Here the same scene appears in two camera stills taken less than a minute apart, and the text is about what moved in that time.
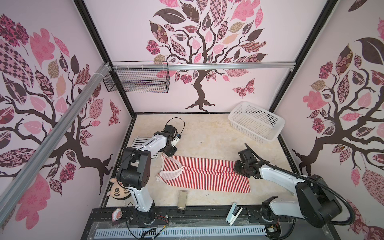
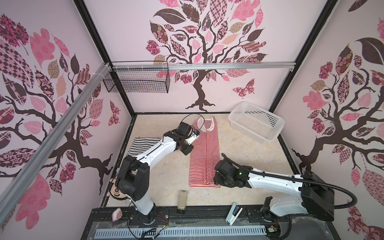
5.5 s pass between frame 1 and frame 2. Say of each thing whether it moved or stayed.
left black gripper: moved
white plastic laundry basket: stayed
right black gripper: moved
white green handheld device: stayed
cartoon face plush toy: stayed
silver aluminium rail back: stayed
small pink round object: stayed
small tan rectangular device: stayed
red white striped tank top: moved
